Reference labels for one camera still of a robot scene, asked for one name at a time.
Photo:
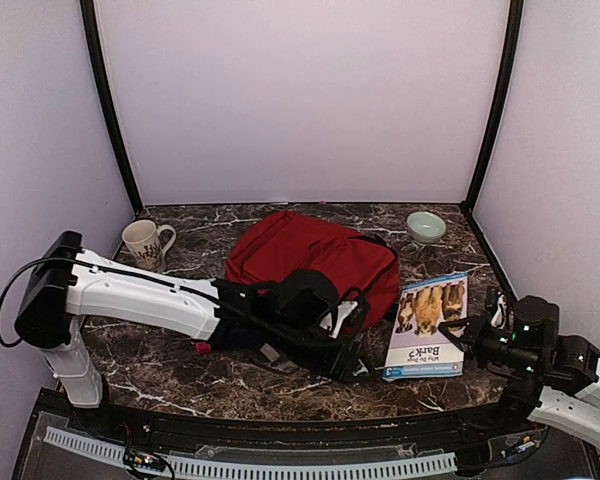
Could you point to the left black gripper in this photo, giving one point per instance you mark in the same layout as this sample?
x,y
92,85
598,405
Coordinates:
x,y
342,364

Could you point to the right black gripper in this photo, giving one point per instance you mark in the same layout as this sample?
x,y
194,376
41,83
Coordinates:
x,y
468,343

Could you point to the dog cover book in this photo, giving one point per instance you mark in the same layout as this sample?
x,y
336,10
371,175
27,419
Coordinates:
x,y
417,349

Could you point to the red student backpack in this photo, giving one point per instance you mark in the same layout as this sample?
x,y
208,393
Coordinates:
x,y
286,241

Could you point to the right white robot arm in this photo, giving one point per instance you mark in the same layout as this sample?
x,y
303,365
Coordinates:
x,y
554,378

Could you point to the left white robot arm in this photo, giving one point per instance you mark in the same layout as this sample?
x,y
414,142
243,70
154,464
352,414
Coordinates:
x,y
70,281

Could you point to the pale yellow highlighter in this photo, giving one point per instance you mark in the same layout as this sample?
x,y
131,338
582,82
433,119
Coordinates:
x,y
270,353

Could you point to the pink black highlighter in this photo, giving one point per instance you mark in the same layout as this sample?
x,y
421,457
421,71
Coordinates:
x,y
202,348

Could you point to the celadon bowl far right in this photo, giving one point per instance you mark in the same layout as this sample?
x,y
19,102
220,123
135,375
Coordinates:
x,y
426,227

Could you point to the cream patterned mug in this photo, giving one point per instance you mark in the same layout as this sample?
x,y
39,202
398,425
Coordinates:
x,y
149,243

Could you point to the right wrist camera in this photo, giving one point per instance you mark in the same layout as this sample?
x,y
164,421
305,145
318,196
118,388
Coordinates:
x,y
496,305

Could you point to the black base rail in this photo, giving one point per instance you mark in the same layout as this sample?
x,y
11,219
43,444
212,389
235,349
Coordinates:
x,y
448,430

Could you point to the white slotted cable duct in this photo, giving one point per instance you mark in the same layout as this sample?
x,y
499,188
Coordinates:
x,y
215,462

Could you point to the right black frame post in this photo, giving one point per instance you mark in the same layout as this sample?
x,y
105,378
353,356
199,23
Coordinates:
x,y
505,69

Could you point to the black frame post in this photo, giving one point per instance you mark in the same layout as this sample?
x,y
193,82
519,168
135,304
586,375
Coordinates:
x,y
505,69
104,92

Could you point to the left black frame post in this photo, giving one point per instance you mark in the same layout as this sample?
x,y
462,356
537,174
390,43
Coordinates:
x,y
104,92

